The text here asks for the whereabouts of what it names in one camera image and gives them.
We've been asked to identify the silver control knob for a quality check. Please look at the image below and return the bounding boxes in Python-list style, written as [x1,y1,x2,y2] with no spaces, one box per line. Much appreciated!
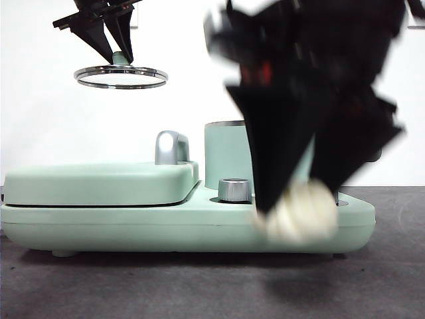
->
[218,178,253,203]

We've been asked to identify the silver griddle lid handle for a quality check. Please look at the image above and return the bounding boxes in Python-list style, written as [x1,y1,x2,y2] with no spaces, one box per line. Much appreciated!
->
[155,130,191,166]

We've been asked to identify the glass pot lid green knob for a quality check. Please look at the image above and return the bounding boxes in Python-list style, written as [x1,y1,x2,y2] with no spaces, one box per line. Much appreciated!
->
[73,51,169,90]

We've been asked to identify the white wall socket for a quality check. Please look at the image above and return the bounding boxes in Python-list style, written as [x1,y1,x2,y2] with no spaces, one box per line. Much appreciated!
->
[407,13,425,29]

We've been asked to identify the black sleeved cable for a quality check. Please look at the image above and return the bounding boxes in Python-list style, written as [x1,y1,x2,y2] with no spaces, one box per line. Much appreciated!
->
[406,0,425,19]

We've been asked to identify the ribbed white bun green dots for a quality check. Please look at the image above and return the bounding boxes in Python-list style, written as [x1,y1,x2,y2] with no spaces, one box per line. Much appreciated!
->
[250,179,339,243]

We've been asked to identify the mint green pot with handle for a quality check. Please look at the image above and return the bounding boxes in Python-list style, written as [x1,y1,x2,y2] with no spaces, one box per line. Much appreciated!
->
[204,120,316,190]

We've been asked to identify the mint green breakfast machine base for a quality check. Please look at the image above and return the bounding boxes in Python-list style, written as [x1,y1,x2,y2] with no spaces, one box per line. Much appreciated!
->
[0,185,377,259]

